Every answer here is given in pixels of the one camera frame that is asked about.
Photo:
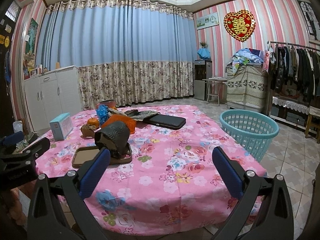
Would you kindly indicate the small metal side table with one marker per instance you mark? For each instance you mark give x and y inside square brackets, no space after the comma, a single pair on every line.
[214,86]

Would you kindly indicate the wooden stool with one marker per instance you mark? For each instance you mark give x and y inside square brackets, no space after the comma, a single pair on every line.
[311,124]

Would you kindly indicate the blue floral curtain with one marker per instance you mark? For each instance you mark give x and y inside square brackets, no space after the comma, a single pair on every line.
[130,51]

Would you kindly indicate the wall poster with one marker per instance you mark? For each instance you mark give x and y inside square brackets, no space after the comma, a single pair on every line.
[29,55]

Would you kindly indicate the black flat case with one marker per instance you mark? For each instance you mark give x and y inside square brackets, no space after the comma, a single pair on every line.
[166,121]

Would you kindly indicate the orange fruit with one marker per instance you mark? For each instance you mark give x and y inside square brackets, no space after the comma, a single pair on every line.
[93,123]

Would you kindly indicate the red gold heart decoration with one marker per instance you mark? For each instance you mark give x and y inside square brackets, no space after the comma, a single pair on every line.
[240,25]

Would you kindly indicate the blue plastic bag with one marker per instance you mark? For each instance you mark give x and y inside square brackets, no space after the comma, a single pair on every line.
[102,113]

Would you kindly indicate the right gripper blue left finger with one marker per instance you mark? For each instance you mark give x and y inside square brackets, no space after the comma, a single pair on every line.
[92,171]

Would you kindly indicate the grey water dispenser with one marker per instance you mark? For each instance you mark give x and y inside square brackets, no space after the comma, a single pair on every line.
[202,72]

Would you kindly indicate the clothes rack with clothes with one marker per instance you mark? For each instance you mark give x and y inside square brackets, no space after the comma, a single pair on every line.
[293,82]

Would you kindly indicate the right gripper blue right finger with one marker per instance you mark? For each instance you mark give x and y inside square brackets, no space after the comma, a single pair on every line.
[230,172]

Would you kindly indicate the beige cloth pouch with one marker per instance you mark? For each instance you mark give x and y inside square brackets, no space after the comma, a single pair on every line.
[140,115]

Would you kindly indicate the pile of bedding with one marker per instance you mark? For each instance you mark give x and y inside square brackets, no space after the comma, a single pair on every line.
[244,56]

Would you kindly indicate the brown rectangular tray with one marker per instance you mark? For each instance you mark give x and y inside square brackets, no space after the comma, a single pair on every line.
[88,153]

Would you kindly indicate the blue covered bottle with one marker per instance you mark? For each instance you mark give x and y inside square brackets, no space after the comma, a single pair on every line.
[204,54]

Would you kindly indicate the pink metal cup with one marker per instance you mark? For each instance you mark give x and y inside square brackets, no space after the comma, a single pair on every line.
[110,103]

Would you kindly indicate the white cabinet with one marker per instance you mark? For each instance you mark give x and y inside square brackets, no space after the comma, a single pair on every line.
[51,94]

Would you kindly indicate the patterned covered chest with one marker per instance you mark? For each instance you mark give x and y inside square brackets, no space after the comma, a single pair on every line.
[247,88]

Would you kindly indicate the landscape wall picture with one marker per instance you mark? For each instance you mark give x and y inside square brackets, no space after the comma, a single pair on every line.
[207,21]

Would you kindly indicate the brown woven basket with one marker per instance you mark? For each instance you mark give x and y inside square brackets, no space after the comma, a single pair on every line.
[88,131]

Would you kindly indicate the teal plastic laundry basket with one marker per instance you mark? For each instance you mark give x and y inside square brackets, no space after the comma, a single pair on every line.
[253,131]

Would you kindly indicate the pink floral tablecloth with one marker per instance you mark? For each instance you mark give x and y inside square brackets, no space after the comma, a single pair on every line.
[171,185]

